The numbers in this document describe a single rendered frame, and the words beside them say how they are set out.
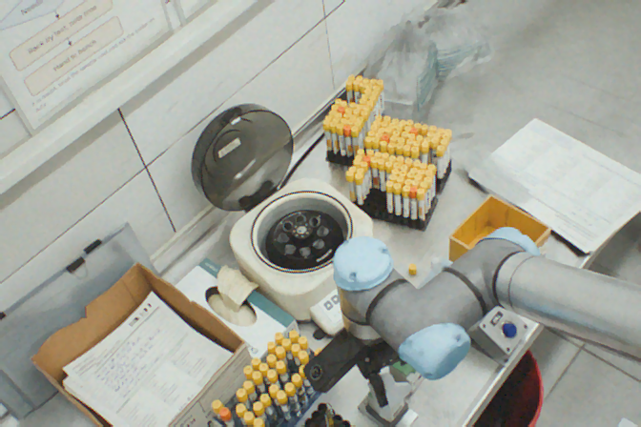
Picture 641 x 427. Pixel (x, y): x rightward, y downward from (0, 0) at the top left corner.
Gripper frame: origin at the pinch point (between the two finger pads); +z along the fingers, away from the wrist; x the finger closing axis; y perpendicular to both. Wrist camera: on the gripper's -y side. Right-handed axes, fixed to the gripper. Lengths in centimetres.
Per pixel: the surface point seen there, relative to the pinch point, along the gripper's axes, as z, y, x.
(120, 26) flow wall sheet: -41, -11, 54
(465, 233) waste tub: 6.0, 33.3, 21.4
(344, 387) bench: 12.4, -1.1, 7.4
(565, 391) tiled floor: 100, 67, 16
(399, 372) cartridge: 6.2, 7.5, 2.4
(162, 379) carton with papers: 6.3, -29.2, 21.9
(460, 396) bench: 12.4, 15.7, -3.8
